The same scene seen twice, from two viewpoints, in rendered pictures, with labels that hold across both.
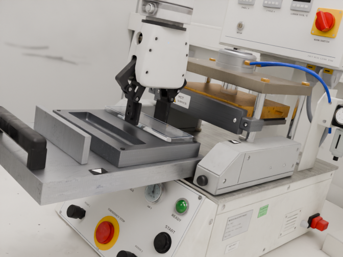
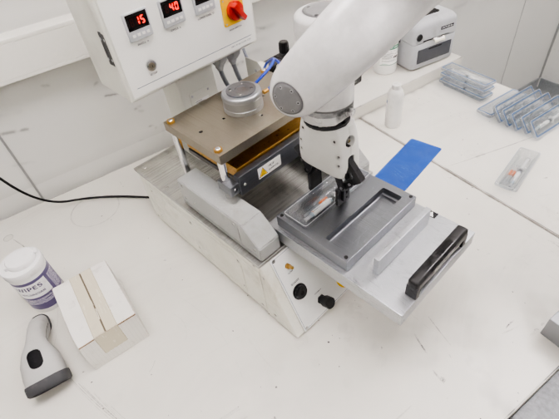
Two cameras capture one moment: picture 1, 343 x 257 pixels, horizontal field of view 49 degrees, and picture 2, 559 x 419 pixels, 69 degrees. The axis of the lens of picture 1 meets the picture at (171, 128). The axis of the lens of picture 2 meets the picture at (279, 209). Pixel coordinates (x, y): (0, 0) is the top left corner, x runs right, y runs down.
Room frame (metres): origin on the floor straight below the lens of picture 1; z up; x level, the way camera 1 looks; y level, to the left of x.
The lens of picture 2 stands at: (0.66, 0.62, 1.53)
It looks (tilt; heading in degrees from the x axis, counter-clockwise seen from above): 44 degrees down; 278
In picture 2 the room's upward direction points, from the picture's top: 8 degrees counter-clockwise
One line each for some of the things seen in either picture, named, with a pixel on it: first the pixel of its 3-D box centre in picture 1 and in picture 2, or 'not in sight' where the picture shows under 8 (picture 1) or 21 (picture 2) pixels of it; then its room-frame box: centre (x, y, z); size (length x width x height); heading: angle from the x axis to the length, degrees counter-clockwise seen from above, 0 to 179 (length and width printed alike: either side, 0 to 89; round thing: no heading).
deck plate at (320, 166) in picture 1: (223, 149); (247, 170); (0.82, -0.13, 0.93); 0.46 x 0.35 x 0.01; 136
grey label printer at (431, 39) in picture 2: not in sight; (413, 32); (0.28, -0.93, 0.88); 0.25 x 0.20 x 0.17; 120
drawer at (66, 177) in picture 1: (99, 140); (366, 227); (0.57, 0.11, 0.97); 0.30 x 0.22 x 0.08; 136
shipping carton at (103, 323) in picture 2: not in sight; (100, 312); (1.14, 0.16, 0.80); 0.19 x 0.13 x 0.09; 126
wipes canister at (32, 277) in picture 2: not in sight; (34, 278); (1.30, 0.09, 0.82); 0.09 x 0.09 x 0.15
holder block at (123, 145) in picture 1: (124, 132); (346, 210); (0.61, 0.08, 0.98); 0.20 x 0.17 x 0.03; 46
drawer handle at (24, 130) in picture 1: (15, 134); (437, 260); (0.47, 0.20, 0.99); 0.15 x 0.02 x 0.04; 46
